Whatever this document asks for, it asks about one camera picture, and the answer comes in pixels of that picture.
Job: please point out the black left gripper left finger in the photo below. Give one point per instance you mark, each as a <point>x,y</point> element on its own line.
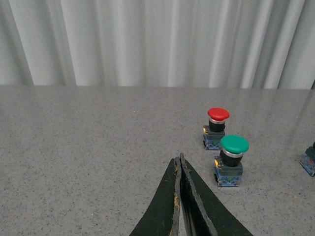
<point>162,216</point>

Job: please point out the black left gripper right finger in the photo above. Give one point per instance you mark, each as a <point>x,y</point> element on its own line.
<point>204,214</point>

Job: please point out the yellow mushroom push button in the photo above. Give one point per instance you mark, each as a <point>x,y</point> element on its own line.
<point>308,160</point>

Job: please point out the green mushroom push button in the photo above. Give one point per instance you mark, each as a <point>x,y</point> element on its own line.
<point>228,167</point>

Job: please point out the red mushroom push button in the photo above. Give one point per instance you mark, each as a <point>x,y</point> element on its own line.
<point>215,130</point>

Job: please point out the white pleated curtain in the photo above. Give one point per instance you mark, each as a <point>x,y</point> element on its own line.
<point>266,44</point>

